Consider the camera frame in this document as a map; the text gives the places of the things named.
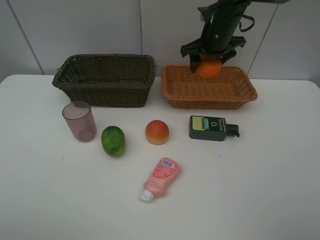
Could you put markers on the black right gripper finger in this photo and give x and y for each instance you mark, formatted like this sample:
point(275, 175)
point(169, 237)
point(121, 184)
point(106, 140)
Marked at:
point(195, 60)
point(227, 56)

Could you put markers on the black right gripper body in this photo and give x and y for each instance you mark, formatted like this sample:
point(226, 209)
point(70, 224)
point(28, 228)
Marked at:
point(217, 38)

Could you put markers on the dark brown wicker basket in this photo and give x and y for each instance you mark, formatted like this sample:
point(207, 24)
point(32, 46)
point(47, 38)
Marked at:
point(107, 80)

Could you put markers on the orange wicker basket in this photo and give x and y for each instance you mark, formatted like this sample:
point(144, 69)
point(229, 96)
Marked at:
point(229, 90)

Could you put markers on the pink squeeze bottle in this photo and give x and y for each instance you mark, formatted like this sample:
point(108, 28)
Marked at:
point(164, 174)

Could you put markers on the dark green pump bottle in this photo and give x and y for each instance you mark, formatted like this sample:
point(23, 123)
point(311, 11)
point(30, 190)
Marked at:
point(211, 128)

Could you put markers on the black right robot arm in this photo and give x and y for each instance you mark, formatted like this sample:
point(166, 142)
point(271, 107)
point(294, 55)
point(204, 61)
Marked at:
point(228, 8)

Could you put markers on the orange mandarin fruit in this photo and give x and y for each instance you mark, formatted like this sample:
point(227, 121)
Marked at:
point(209, 66)

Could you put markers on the translucent purple plastic cup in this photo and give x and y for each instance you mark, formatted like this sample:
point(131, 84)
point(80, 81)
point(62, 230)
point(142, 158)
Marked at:
point(80, 120)

